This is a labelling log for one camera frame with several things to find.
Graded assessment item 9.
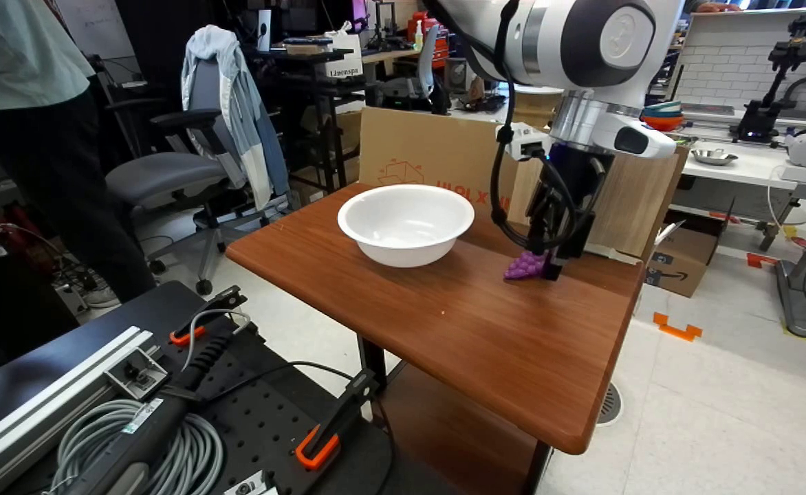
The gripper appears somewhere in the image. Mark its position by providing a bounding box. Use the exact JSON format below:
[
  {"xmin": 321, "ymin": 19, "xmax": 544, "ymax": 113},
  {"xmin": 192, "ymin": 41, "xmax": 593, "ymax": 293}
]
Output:
[{"xmin": 526, "ymin": 142, "xmax": 614, "ymax": 282}]

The purple toy grape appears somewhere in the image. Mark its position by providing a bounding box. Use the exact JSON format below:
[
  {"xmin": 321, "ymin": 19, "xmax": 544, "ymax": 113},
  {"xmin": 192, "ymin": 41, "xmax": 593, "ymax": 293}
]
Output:
[{"xmin": 503, "ymin": 250, "xmax": 552, "ymax": 281}]

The white bowl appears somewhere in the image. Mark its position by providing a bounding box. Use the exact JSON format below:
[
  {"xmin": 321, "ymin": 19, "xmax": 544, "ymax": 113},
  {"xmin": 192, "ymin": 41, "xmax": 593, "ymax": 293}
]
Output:
[{"xmin": 337, "ymin": 184, "xmax": 476, "ymax": 269}]

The metal bowl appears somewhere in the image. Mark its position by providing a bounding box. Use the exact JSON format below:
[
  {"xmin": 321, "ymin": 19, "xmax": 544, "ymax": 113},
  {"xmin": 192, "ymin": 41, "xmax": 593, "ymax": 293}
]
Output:
[{"xmin": 690, "ymin": 147, "xmax": 739, "ymax": 167}]

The light wooden board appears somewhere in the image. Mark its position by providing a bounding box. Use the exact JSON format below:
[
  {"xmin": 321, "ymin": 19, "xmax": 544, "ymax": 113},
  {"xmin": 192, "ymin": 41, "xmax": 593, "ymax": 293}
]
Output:
[{"xmin": 509, "ymin": 146, "xmax": 691, "ymax": 259}]

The cardboard box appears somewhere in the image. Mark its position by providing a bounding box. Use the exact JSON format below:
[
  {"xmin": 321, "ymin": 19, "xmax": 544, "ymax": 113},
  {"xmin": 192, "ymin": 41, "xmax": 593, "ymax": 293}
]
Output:
[{"xmin": 645, "ymin": 219, "xmax": 723, "ymax": 298}]

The orange floor marker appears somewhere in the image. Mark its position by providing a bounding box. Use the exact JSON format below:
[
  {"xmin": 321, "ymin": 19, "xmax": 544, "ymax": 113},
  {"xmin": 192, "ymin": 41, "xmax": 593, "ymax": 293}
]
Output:
[{"xmin": 652, "ymin": 311, "xmax": 704, "ymax": 343}]

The stack of coloured bowls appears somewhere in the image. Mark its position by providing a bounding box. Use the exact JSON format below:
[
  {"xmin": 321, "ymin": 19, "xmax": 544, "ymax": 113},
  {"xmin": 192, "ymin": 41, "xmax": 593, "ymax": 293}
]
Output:
[{"xmin": 640, "ymin": 100, "xmax": 685, "ymax": 132}]

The brown cardboard sheet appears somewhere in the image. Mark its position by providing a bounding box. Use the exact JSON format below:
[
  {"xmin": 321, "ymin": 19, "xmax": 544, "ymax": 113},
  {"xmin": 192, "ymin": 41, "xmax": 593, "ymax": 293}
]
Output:
[{"xmin": 358, "ymin": 106, "xmax": 522, "ymax": 225}]

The round floor drain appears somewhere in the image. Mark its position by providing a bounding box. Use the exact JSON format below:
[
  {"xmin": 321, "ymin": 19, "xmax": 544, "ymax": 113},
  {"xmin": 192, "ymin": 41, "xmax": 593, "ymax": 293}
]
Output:
[{"xmin": 596, "ymin": 381, "xmax": 624, "ymax": 428}]

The white table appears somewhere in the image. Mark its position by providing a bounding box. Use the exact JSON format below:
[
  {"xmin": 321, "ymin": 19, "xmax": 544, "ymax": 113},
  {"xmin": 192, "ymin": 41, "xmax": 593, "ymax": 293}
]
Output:
[{"xmin": 670, "ymin": 122, "xmax": 806, "ymax": 338}]

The white tile backsplash panel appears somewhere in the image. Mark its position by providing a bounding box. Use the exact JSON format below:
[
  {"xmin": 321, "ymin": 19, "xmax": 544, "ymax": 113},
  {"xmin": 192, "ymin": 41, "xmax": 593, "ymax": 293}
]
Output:
[{"xmin": 671, "ymin": 7, "xmax": 806, "ymax": 119}]

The black shelf rack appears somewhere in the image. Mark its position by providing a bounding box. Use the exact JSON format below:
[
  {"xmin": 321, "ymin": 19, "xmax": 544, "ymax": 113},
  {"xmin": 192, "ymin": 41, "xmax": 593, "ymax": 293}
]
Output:
[{"xmin": 243, "ymin": 41, "xmax": 369, "ymax": 195}]

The black clamp with orange tips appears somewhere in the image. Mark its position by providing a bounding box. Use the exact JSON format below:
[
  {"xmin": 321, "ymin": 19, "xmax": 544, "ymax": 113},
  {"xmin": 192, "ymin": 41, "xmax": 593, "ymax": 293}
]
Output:
[
  {"xmin": 168, "ymin": 285, "xmax": 250, "ymax": 347},
  {"xmin": 294, "ymin": 368, "xmax": 380, "ymax": 472}
]

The light blue jacket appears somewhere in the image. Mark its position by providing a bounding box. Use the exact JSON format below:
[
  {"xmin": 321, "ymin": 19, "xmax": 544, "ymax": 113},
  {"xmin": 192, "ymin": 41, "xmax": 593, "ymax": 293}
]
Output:
[{"xmin": 181, "ymin": 25, "xmax": 291, "ymax": 211}]

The grey office chair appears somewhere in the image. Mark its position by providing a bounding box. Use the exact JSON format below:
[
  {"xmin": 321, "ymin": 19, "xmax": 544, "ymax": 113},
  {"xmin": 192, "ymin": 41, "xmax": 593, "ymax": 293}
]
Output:
[{"xmin": 103, "ymin": 58, "xmax": 295, "ymax": 297}]

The person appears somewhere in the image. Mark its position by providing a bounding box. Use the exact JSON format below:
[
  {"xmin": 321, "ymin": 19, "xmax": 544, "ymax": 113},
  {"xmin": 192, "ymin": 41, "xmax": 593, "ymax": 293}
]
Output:
[{"xmin": 0, "ymin": 0, "xmax": 158, "ymax": 305}]

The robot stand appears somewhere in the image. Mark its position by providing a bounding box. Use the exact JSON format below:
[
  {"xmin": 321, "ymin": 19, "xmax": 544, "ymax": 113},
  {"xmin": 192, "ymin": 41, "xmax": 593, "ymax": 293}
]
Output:
[{"xmin": 0, "ymin": 280, "xmax": 460, "ymax": 495}]

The camera on mount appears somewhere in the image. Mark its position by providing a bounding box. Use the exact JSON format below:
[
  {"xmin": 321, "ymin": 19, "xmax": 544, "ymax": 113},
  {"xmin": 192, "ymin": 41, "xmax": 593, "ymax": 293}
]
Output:
[{"xmin": 729, "ymin": 13, "xmax": 806, "ymax": 146}]

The black cable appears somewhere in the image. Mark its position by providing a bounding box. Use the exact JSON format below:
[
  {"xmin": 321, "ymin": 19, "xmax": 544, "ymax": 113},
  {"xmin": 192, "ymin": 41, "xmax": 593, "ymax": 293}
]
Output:
[{"xmin": 197, "ymin": 360, "xmax": 397, "ymax": 495}]

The coil of grey cable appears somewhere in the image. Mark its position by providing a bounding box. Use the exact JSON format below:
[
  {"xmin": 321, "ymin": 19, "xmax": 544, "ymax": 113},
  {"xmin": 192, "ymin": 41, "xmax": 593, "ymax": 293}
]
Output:
[{"xmin": 44, "ymin": 399, "xmax": 226, "ymax": 495}]

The black ribbed cable sleeve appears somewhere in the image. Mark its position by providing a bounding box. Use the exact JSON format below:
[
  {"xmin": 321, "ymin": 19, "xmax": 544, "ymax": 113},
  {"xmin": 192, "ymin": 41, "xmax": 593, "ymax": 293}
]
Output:
[{"xmin": 66, "ymin": 335, "xmax": 233, "ymax": 495}]

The aluminium rail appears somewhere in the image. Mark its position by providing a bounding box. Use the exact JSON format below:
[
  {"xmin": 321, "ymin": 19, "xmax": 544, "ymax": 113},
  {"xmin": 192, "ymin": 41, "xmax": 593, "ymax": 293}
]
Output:
[{"xmin": 0, "ymin": 326, "xmax": 171, "ymax": 495}]

